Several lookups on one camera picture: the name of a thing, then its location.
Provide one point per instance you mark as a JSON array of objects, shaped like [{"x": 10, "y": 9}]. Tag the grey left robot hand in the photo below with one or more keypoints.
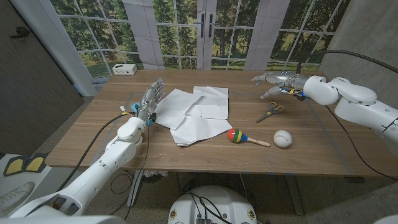
[{"x": 147, "y": 102}]

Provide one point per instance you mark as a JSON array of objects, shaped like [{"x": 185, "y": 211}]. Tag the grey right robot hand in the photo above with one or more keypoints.
[{"x": 286, "y": 79}]

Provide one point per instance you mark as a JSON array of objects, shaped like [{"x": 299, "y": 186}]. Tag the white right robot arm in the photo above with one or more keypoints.
[{"x": 354, "y": 93}]

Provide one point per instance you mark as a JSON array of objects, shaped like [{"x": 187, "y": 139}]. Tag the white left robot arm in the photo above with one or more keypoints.
[{"x": 118, "y": 154}]

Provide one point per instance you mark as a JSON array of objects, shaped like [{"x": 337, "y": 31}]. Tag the white power strip box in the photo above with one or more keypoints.
[{"x": 124, "y": 69}]

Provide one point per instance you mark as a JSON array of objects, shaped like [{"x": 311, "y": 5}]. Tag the white baseball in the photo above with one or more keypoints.
[{"x": 282, "y": 138}]

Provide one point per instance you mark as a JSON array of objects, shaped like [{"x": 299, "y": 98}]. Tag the colourful wooden maraca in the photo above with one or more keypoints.
[{"x": 236, "y": 135}]

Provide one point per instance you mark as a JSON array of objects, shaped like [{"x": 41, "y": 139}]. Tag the printed window backdrop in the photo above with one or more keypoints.
[{"x": 174, "y": 31}]

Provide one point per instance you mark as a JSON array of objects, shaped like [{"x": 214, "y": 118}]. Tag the white table leg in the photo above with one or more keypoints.
[{"x": 135, "y": 186}]

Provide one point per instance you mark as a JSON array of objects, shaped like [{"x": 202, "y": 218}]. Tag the white pillar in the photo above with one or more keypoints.
[{"x": 56, "y": 40}]

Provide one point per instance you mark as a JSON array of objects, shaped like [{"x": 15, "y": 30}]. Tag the grey table leg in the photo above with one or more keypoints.
[{"x": 293, "y": 193}]

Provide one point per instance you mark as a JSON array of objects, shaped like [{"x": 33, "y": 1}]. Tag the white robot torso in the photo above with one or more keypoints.
[{"x": 214, "y": 202}]

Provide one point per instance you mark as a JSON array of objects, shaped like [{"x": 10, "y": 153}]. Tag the yellow and black pad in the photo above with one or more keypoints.
[
  {"x": 35, "y": 163},
  {"x": 14, "y": 166}
]

